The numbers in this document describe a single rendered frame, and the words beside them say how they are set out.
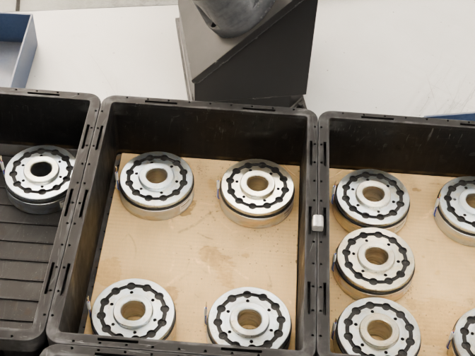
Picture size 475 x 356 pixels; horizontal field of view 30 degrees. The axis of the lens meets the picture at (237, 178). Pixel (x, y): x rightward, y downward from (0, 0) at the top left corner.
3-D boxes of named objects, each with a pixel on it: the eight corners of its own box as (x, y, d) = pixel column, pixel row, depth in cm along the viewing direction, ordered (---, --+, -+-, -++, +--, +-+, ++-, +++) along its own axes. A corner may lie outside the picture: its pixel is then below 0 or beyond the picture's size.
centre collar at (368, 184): (355, 181, 124) (355, 178, 123) (390, 184, 123) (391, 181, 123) (354, 208, 120) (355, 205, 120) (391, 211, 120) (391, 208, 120)
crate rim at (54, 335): (104, 106, 125) (103, 93, 123) (316, 121, 125) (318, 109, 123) (44, 353, 99) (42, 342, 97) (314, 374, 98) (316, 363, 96)
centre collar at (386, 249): (353, 244, 116) (354, 240, 116) (391, 242, 117) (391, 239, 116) (360, 274, 113) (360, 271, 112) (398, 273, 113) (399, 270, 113)
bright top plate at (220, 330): (217, 282, 112) (217, 280, 111) (296, 297, 111) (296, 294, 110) (199, 351, 105) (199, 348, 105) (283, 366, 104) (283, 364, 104)
